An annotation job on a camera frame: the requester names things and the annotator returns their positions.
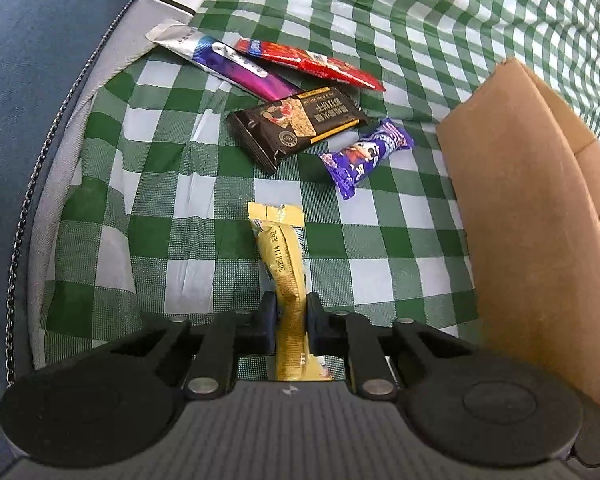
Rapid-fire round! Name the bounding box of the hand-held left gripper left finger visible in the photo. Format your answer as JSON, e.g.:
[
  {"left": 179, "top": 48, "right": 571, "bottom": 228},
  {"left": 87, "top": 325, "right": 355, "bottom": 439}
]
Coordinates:
[{"left": 92, "top": 291, "right": 279, "bottom": 402}]

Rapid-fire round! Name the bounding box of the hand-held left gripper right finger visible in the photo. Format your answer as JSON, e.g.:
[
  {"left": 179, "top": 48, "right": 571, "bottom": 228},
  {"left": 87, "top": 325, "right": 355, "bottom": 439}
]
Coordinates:
[{"left": 305, "top": 291, "right": 486, "bottom": 402}]

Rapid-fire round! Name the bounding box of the yellow snack bar packet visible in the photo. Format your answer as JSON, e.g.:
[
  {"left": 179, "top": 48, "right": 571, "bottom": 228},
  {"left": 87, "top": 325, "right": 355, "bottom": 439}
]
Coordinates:
[{"left": 247, "top": 201, "right": 334, "bottom": 382}]

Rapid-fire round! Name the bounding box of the cardboard box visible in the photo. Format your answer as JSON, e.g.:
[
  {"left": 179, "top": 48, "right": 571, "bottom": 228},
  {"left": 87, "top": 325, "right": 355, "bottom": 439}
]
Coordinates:
[{"left": 435, "top": 57, "right": 600, "bottom": 467}]

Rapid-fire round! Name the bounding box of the red snack packet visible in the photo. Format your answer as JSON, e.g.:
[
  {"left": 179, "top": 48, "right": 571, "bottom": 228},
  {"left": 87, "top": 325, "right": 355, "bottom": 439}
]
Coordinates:
[{"left": 231, "top": 37, "right": 387, "bottom": 93}]

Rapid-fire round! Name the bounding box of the silver purple snack packet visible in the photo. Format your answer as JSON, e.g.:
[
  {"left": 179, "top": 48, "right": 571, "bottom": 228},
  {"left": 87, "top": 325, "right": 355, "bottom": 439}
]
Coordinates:
[{"left": 145, "top": 24, "right": 304, "bottom": 102}]

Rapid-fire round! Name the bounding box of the green checkered cloth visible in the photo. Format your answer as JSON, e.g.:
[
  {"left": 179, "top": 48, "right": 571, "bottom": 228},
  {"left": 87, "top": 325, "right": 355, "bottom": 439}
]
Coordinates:
[{"left": 39, "top": 0, "right": 600, "bottom": 382}]

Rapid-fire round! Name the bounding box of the dark brown snack bar packet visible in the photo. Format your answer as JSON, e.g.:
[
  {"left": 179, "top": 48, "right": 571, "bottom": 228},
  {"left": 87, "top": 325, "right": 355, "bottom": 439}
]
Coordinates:
[{"left": 227, "top": 86, "right": 369, "bottom": 176}]

